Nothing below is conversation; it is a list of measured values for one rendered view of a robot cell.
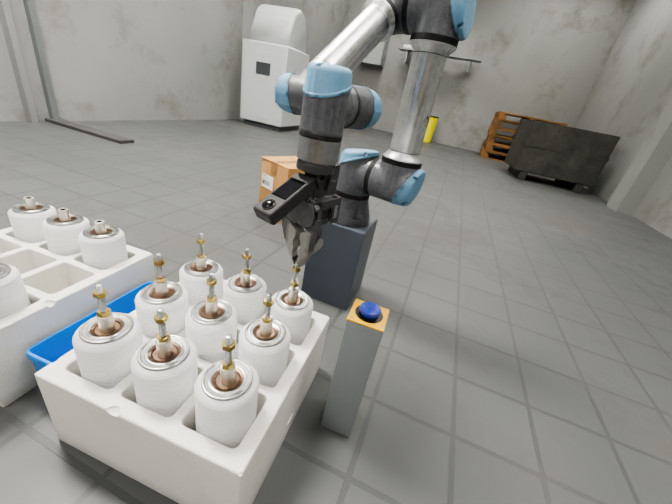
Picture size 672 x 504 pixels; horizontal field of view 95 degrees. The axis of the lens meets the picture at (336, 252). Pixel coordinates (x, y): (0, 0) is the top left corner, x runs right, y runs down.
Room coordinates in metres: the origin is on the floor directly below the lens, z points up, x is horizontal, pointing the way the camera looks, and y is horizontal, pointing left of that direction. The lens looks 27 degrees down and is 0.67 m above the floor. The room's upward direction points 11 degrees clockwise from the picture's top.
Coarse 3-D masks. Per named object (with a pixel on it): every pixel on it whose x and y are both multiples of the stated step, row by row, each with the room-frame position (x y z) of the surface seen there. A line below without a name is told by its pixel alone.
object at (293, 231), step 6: (288, 222) 0.56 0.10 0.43; (288, 228) 0.56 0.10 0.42; (294, 228) 0.55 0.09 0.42; (300, 228) 0.56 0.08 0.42; (288, 234) 0.56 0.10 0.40; (294, 234) 0.55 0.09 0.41; (288, 240) 0.56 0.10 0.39; (294, 240) 0.56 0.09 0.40; (288, 246) 0.56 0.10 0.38; (294, 246) 0.55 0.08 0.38; (294, 252) 0.56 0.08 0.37; (294, 258) 0.55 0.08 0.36
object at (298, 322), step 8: (272, 296) 0.56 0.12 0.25; (312, 304) 0.56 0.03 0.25; (272, 312) 0.52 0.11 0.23; (280, 312) 0.51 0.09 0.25; (288, 312) 0.51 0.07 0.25; (296, 312) 0.52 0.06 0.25; (304, 312) 0.53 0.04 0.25; (280, 320) 0.51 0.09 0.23; (288, 320) 0.51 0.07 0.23; (296, 320) 0.51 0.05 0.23; (304, 320) 0.53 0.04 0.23; (288, 328) 0.51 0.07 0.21; (296, 328) 0.52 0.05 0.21; (304, 328) 0.53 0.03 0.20; (296, 336) 0.52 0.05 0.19; (304, 336) 0.53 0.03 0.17; (296, 344) 0.52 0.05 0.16
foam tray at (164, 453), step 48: (144, 336) 0.44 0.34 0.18; (48, 384) 0.31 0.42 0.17; (96, 384) 0.32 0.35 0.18; (288, 384) 0.40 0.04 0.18; (96, 432) 0.29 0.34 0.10; (144, 432) 0.27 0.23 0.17; (192, 432) 0.28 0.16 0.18; (144, 480) 0.28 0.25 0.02; (192, 480) 0.25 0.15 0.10; (240, 480) 0.24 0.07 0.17
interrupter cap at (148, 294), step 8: (144, 288) 0.49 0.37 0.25; (152, 288) 0.50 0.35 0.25; (168, 288) 0.51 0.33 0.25; (176, 288) 0.51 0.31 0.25; (144, 296) 0.47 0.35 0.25; (152, 296) 0.48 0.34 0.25; (160, 296) 0.48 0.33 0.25; (168, 296) 0.48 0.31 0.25; (176, 296) 0.49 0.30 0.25; (160, 304) 0.46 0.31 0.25
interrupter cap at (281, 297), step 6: (276, 294) 0.56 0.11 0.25; (282, 294) 0.56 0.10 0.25; (300, 294) 0.58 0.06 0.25; (306, 294) 0.58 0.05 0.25; (276, 300) 0.54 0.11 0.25; (282, 300) 0.54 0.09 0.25; (300, 300) 0.56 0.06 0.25; (306, 300) 0.56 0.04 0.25; (282, 306) 0.52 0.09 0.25; (288, 306) 0.53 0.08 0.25; (294, 306) 0.53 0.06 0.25; (300, 306) 0.54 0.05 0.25; (306, 306) 0.54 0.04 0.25
